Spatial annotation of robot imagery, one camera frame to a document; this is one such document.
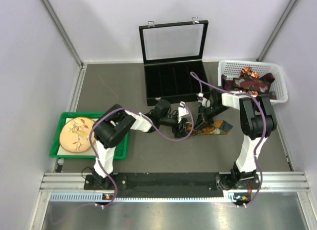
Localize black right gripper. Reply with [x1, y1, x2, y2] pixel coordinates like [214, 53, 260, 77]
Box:
[194, 104, 229, 131]

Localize orange blue leaf-pattern tie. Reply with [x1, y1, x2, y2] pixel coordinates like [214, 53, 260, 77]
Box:
[191, 120, 233, 136]

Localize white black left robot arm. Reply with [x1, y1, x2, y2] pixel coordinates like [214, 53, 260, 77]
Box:
[88, 100, 194, 189]

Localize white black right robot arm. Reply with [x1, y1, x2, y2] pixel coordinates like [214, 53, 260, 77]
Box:
[193, 90, 277, 190]

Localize white perforated plastic basket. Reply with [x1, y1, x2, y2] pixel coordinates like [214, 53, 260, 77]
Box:
[218, 60, 288, 104]

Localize red floral rolled tie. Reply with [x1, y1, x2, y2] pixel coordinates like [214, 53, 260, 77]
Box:
[240, 67, 259, 78]

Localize dark red patterned tie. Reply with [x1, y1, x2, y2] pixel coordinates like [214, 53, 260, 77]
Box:
[221, 73, 277, 99]

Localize black glass-lid storage case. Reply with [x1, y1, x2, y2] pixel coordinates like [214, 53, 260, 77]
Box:
[139, 17, 210, 106]

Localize round beige painted plate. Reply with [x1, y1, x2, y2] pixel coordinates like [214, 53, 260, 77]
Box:
[59, 117, 99, 153]

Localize green plastic tray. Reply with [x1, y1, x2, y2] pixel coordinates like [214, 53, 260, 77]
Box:
[49, 112, 129, 159]

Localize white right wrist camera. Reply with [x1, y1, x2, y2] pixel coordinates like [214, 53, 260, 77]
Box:
[197, 92, 211, 107]

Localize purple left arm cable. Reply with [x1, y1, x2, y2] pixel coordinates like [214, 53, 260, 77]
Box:
[89, 105, 194, 210]

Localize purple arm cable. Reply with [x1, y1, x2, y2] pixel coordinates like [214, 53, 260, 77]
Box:
[190, 71, 268, 208]
[89, 105, 194, 210]

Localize grey slotted cable duct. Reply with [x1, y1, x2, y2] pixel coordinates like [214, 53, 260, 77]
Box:
[49, 190, 250, 204]

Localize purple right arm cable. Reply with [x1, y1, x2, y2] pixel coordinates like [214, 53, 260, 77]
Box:
[190, 71, 268, 208]

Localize aluminium frame rail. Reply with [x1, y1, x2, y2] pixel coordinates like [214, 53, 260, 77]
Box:
[40, 172, 310, 192]

